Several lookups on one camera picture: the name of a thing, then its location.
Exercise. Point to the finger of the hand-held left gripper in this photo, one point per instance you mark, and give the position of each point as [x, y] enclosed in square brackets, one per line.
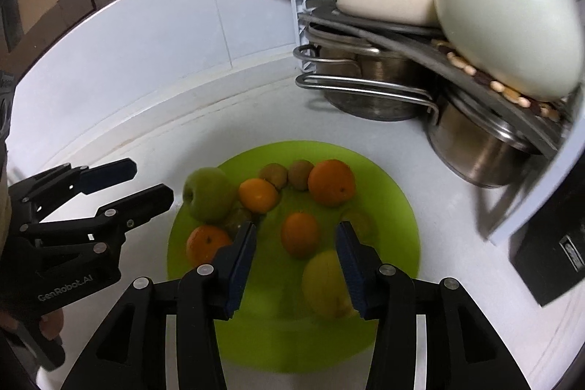
[107, 177]
[146, 202]

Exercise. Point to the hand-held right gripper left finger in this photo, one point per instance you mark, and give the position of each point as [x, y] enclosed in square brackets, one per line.
[240, 266]

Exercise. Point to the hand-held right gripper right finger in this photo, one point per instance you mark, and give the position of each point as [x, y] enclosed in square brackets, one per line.
[352, 271]

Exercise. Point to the dark green round fruit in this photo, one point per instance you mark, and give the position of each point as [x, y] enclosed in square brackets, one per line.
[237, 219]

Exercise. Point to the green apple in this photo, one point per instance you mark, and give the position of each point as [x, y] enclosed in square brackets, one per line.
[208, 193]

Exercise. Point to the orange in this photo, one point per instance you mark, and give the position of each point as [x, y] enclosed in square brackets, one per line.
[205, 244]
[299, 234]
[258, 194]
[331, 182]

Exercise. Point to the green plate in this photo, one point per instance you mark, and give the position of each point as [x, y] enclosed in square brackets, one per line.
[388, 207]

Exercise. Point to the brown kiwi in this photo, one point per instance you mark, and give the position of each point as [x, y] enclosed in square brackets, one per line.
[301, 174]
[274, 176]

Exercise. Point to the person's left hand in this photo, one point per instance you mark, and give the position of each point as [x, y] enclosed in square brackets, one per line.
[51, 324]

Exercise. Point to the yellow lemon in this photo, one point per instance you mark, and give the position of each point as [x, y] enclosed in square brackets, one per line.
[324, 285]

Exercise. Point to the white dish rack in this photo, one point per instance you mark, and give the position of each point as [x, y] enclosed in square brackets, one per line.
[525, 207]

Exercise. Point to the black box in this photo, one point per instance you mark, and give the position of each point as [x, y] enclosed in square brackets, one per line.
[548, 266]

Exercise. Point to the stainless steel pots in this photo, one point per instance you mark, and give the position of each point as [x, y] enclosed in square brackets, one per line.
[411, 47]

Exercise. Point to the wooden beaded trivet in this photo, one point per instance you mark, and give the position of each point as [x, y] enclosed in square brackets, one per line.
[498, 87]

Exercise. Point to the cream ceramic pitcher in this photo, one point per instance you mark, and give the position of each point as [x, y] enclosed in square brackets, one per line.
[502, 6]

